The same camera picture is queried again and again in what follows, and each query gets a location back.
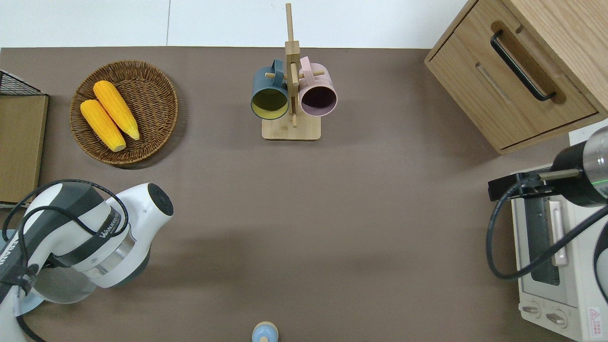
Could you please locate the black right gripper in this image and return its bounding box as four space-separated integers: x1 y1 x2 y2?
488 142 592 207

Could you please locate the light blue plate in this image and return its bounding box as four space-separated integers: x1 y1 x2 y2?
0 235 44 316

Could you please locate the wooden cabinet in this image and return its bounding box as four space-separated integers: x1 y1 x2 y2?
424 0 608 155

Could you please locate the white toaster oven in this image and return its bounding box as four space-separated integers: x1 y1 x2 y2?
511 164 608 342

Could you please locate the pink mug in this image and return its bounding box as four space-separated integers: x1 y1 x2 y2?
298 57 338 117

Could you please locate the wooden mug tree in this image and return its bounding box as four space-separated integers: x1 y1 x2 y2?
262 3 326 141

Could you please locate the dark teal mug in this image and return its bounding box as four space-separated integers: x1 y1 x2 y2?
251 59 290 120

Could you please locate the brown wicker basket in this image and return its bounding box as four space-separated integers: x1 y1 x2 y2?
70 60 179 165

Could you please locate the yellow corn cob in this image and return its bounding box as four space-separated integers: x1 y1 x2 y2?
80 99 127 152
93 80 140 141

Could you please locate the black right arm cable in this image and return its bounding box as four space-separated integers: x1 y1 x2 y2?
486 176 608 281

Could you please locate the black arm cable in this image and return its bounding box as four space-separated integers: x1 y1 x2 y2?
2 179 130 342
486 176 608 281

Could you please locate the black cabinet handle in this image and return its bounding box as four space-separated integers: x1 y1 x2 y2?
491 30 557 102

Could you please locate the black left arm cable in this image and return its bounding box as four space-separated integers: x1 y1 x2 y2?
2 179 130 342

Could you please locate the wire grid wooden shelf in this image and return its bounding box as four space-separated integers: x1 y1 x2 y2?
0 70 49 206

